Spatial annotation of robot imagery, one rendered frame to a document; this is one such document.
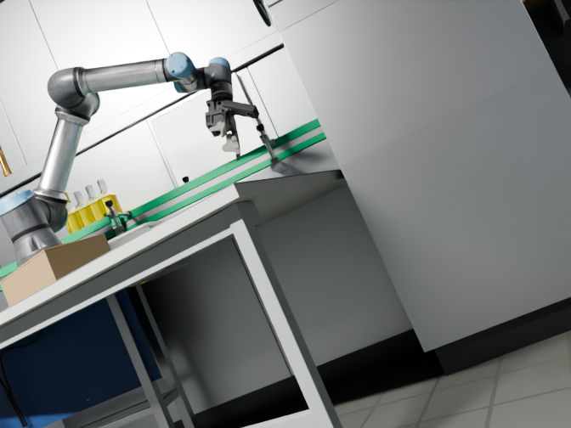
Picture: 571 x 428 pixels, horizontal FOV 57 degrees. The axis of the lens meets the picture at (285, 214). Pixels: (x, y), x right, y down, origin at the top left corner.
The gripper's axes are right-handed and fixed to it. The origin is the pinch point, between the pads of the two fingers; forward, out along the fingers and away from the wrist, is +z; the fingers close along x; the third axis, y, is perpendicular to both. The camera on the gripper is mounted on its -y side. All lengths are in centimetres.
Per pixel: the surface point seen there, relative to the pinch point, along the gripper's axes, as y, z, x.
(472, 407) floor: -53, 82, -18
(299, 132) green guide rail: -18.0, -17.8, -26.0
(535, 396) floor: -68, 82, -10
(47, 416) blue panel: 100, 64, -55
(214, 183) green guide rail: 17.8, -7.9, -32.0
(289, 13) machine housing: -25, -43, 5
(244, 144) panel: 7.1, -27.7, -40.8
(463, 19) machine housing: -77, -27, 0
